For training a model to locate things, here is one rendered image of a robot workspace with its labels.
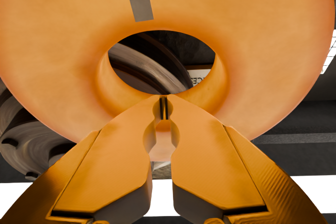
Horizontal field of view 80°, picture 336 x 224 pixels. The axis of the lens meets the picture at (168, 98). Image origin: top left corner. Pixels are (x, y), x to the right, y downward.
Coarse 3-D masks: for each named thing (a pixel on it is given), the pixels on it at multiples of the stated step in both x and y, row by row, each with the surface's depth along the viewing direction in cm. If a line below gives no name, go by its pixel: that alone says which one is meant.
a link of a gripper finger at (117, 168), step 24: (120, 120) 10; (144, 120) 10; (96, 144) 8; (120, 144) 8; (144, 144) 9; (96, 168) 7; (120, 168) 7; (144, 168) 7; (72, 192) 6; (96, 192) 6; (120, 192) 6; (144, 192) 7; (96, 216) 6; (120, 216) 7
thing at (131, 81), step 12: (120, 72) 32; (132, 72) 33; (0, 84) 33; (132, 84) 34; (144, 84) 34; (156, 84) 36; (0, 96) 35; (12, 96) 33; (0, 108) 35; (12, 108) 35; (0, 120) 37; (0, 132) 43
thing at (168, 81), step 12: (132, 36) 35; (120, 48) 31; (132, 48) 31; (144, 48) 35; (156, 48) 37; (120, 60) 32; (132, 60) 32; (144, 60) 32; (156, 60) 33; (168, 60) 39; (144, 72) 34; (156, 72) 34; (168, 72) 34; (180, 72) 42; (168, 84) 36; (180, 84) 36; (156, 168) 59
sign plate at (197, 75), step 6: (186, 66) 51; (192, 66) 51; (198, 66) 51; (204, 66) 51; (210, 66) 51; (192, 72) 51; (198, 72) 51; (204, 72) 51; (192, 78) 52; (198, 78) 52
